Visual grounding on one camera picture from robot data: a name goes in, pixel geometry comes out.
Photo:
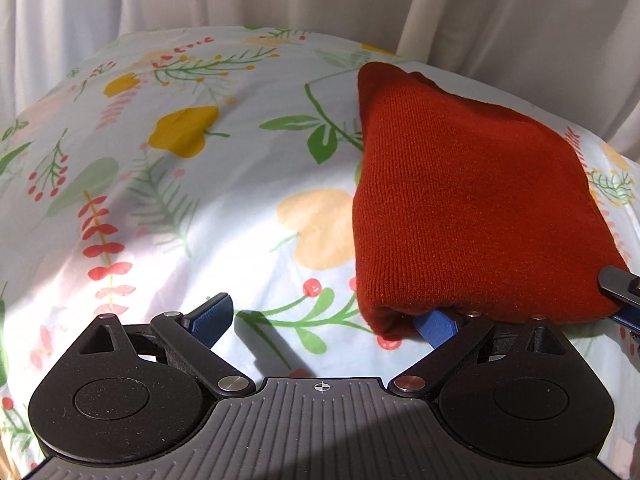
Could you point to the red knit cardigan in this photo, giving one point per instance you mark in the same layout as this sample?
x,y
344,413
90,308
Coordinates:
x,y
470,206

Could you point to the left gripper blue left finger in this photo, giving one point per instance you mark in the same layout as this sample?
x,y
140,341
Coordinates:
x,y
188,340

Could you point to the white curtain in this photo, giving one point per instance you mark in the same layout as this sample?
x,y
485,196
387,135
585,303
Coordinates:
x,y
575,58

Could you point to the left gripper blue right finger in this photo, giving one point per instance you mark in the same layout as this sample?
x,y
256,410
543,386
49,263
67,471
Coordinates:
x,y
454,338

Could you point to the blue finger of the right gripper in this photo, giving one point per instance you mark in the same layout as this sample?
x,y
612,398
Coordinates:
x,y
623,288

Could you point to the floral bed sheet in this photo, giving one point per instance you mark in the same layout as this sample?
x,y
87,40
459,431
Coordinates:
x,y
174,165

